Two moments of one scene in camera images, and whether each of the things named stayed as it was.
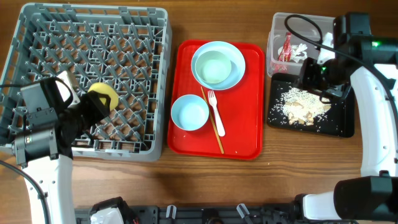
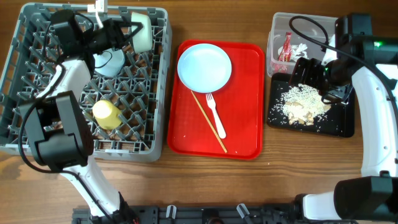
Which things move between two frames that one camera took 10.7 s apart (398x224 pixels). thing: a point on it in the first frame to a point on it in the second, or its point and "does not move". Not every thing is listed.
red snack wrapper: x=285 y=56 does not move
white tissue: x=295 y=56 does not move
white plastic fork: x=213 y=102 does not move
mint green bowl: x=212 y=66 to x=143 y=40
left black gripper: x=104 y=109 to x=115 y=33
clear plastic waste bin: x=293 y=37 does not move
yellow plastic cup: x=104 y=88 to x=107 y=116
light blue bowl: x=189 y=112 to x=109 y=63
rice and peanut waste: x=301 y=106 does not move
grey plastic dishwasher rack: x=125 y=48 does not move
